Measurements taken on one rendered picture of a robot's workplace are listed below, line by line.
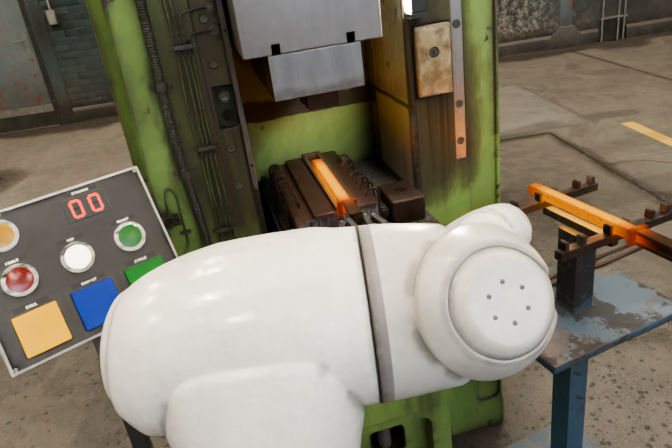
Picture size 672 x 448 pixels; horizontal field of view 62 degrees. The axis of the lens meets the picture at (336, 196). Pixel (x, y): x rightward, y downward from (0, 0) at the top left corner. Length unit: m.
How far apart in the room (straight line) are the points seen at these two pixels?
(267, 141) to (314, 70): 0.56
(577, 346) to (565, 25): 6.98
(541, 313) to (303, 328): 0.15
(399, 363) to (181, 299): 0.15
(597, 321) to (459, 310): 1.15
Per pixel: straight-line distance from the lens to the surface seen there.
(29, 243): 1.15
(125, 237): 1.16
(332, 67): 1.22
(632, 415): 2.25
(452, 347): 0.35
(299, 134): 1.74
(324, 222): 1.32
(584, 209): 1.37
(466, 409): 2.03
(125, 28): 1.32
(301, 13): 1.19
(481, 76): 1.52
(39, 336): 1.12
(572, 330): 1.44
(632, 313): 1.53
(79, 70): 7.57
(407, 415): 1.66
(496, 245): 0.36
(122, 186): 1.19
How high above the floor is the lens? 1.55
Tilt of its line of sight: 24 degrees down
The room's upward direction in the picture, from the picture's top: 8 degrees counter-clockwise
